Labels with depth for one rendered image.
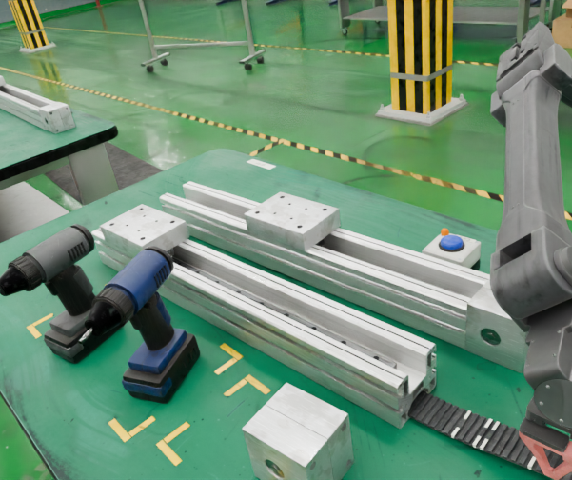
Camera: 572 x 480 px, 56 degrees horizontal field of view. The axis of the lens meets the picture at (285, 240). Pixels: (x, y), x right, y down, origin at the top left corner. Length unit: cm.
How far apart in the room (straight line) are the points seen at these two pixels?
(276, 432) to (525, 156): 44
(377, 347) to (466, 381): 14
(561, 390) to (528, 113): 37
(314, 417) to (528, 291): 30
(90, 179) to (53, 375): 147
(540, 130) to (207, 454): 61
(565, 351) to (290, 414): 34
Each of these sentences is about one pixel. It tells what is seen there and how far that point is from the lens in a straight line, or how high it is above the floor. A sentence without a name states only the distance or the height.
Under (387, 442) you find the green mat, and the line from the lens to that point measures 80.
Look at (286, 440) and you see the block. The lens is 69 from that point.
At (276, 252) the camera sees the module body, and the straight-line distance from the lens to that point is 109.
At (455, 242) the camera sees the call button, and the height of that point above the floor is 85.
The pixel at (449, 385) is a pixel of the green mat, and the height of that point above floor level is 78.
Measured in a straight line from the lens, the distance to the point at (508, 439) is 79.
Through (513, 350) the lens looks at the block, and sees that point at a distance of 88.
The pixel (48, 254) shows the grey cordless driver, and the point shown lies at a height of 99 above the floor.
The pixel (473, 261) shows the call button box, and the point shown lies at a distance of 106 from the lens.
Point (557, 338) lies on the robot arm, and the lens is 56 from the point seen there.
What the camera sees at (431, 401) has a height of 79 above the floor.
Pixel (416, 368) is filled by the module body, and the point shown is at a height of 83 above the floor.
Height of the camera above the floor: 141
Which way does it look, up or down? 31 degrees down
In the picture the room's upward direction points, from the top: 9 degrees counter-clockwise
